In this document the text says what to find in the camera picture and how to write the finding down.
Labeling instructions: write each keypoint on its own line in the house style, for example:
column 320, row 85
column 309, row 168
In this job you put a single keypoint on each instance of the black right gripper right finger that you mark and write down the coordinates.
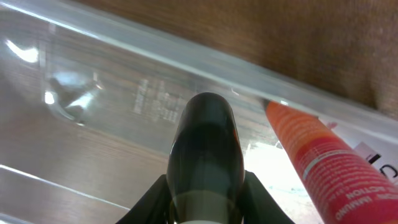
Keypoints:
column 258, row 206

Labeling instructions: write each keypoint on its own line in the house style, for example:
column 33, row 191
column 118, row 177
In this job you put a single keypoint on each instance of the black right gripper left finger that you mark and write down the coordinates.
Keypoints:
column 152, row 207

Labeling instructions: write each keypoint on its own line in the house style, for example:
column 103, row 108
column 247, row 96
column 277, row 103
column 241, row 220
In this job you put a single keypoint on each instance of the dark brown medicine bottle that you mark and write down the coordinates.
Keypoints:
column 205, row 173

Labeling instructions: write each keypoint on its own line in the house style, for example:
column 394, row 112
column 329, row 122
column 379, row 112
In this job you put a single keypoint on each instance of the orange tablet tube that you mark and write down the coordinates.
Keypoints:
column 343, row 186

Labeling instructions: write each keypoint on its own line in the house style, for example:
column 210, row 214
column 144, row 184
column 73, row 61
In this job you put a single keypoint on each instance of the white spray bottle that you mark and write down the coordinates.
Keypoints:
column 382, row 155

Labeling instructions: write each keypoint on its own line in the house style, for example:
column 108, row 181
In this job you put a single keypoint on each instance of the clear plastic container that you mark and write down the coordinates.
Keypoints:
column 90, row 103

